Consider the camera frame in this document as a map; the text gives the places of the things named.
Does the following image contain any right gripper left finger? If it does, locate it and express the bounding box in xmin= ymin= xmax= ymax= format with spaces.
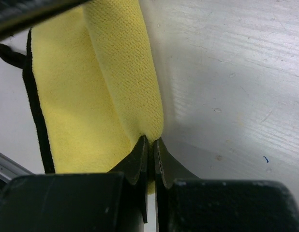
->
xmin=110 ymin=136 xmax=149 ymax=224

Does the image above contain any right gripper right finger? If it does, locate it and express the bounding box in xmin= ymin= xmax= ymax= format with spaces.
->
xmin=153 ymin=138 xmax=198 ymax=232

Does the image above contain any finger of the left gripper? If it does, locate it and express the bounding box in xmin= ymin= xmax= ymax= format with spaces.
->
xmin=0 ymin=0 xmax=87 ymax=41

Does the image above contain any yellow and black towel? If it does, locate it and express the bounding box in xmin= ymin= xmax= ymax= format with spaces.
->
xmin=0 ymin=0 xmax=164 ymax=196

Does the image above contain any aluminium mounting rail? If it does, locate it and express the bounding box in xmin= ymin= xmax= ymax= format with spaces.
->
xmin=0 ymin=153 xmax=33 ymax=183

